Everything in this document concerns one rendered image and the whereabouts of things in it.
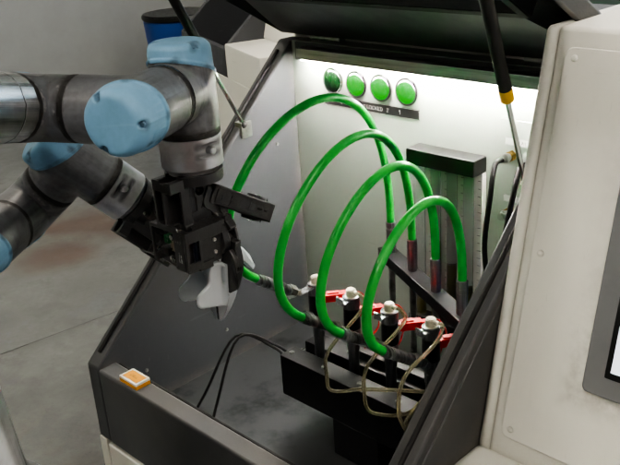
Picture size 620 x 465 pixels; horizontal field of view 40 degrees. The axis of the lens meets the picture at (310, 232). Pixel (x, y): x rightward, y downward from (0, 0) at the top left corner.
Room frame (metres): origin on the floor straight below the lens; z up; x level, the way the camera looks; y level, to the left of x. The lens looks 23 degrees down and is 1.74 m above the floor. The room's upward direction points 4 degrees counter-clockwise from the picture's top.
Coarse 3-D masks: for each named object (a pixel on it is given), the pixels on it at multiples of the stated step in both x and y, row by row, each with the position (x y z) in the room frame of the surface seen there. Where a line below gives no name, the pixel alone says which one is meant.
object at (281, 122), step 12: (324, 96) 1.30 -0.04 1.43; (336, 96) 1.32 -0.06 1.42; (348, 96) 1.35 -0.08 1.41; (300, 108) 1.27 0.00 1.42; (360, 108) 1.36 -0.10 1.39; (288, 120) 1.25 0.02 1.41; (372, 120) 1.38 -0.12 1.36; (276, 132) 1.23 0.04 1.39; (264, 144) 1.21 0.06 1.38; (252, 156) 1.20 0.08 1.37; (384, 156) 1.40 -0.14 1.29; (240, 180) 1.18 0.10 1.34; (384, 180) 1.41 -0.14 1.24; (252, 276) 1.18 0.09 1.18
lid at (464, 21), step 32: (256, 0) 1.57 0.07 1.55; (288, 0) 1.50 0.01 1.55; (320, 0) 1.44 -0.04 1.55; (352, 0) 1.39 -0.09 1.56; (384, 0) 1.34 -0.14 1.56; (416, 0) 1.30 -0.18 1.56; (448, 0) 1.26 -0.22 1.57; (512, 0) 1.14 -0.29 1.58; (544, 0) 1.19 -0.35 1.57; (576, 0) 1.12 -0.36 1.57; (288, 32) 1.74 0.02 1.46; (320, 32) 1.65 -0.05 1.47; (352, 32) 1.56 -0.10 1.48; (384, 32) 1.49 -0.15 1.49; (416, 32) 1.42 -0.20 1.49; (448, 32) 1.36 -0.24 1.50; (480, 32) 1.31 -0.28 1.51; (512, 32) 1.25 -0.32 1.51; (544, 32) 1.20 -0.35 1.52
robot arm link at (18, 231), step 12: (0, 204) 1.01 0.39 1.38; (12, 204) 1.02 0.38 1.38; (0, 216) 0.98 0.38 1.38; (12, 216) 1.00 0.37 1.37; (24, 216) 1.02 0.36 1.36; (0, 228) 0.96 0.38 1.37; (12, 228) 0.98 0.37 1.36; (24, 228) 1.00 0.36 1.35; (0, 240) 0.95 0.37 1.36; (12, 240) 0.97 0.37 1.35; (24, 240) 1.00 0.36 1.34; (0, 252) 0.94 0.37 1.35; (12, 252) 0.96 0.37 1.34; (0, 264) 0.93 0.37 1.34
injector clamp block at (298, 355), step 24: (288, 360) 1.27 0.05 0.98; (312, 360) 1.25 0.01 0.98; (336, 360) 1.27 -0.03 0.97; (360, 360) 1.24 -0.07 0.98; (288, 384) 1.27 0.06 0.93; (312, 384) 1.23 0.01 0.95; (336, 384) 1.18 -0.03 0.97; (360, 384) 1.17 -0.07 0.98; (384, 384) 1.19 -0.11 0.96; (408, 384) 1.16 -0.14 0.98; (336, 408) 1.19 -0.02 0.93; (360, 408) 1.15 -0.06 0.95; (384, 408) 1.11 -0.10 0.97; (408, 408) 1.09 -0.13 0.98; (336, 432) 1.19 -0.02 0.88; (360, 432) 1.15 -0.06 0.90; (384, 432) 1.11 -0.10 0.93; (360, 456) 1.15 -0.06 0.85; (384, 456) 1.13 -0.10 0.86
